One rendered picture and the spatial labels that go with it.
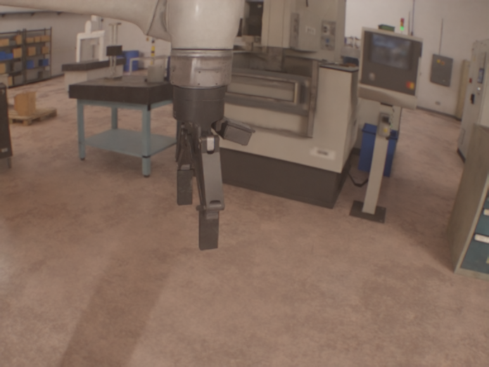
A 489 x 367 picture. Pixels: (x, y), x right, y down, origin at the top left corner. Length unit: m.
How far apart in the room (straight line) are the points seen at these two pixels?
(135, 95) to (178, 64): 2.86
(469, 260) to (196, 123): 2.45
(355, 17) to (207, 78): 11.30
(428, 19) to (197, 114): 11.40
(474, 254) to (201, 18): 2.51
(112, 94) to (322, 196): 2.16
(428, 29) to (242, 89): 9.28
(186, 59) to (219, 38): 0.05
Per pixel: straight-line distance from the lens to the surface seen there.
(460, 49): 11.86
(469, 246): 2.68
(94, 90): 3.76
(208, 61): 0.49
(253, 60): 3.90
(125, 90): 3.44
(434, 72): 11.51
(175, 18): 0.50
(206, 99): 0.50
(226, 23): 0.49
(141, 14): 0.64
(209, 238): 0.53
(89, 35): 10.07
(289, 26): 3.28
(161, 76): 3.58
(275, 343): 1.84
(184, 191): 0.66
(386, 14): 11.70
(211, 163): 0.49
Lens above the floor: 1.36
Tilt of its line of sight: 23 degrees down
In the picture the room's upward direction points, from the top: 3 degrees clockwise
